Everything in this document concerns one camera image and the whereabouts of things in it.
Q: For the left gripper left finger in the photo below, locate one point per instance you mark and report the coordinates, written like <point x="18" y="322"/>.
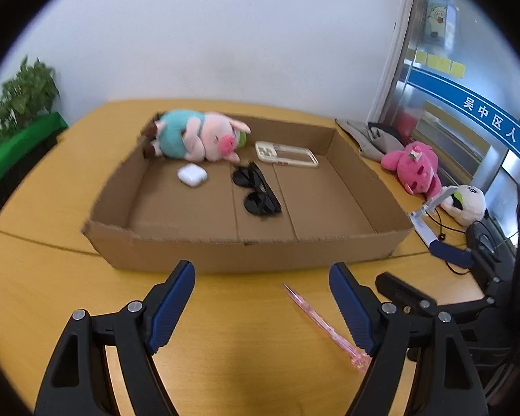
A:
<point x="77" y="379"/>

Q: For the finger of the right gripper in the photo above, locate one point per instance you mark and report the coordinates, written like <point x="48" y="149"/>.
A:
<point x="473" y="261"/>
<point x="402" y="295"/>

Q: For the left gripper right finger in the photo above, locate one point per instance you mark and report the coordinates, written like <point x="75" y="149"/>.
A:
<point x="445" y="382"/>

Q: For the pink pen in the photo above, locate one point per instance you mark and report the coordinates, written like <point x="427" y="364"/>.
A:
<point x="357" y="357"/>

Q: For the black sunglasses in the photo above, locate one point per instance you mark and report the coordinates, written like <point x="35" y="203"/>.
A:
<point x="261" y="200"/>

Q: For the white clear phone case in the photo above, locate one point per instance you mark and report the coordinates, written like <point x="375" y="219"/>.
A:
<point x="285" y="155"/>

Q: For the white earbuds case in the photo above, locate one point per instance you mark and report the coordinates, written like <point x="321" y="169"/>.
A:
<point x="192" y="175"/>

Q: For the black computer mouse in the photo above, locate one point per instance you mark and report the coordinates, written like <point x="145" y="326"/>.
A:
<point x="482" y="236"/>

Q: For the white panda plush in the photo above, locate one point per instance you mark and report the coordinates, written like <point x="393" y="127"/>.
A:
<point x="466" y="204"/>

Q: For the white phone stand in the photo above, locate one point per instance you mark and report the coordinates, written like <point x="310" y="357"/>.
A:
<point x="419" y="216"/>

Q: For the pink strawberry bear plush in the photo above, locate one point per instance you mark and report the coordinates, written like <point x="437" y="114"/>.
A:
<point x="416" y="167"/>

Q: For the grey folded cloth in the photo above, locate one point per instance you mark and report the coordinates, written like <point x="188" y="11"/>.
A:
<point x="373" y="142"/>

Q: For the brown cardboard box tray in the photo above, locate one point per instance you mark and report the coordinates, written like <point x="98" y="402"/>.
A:
<point x="300" y="197"/>

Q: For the pink pig plush toy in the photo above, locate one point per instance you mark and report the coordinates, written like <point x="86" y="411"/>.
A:
<point x="194" y="136"/>

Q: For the green covered bench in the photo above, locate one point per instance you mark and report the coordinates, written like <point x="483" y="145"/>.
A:
<point x="15" y="148"/>

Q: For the green potted plant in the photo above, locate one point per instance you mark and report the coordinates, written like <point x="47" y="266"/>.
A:
<point x="31" y="92"/>

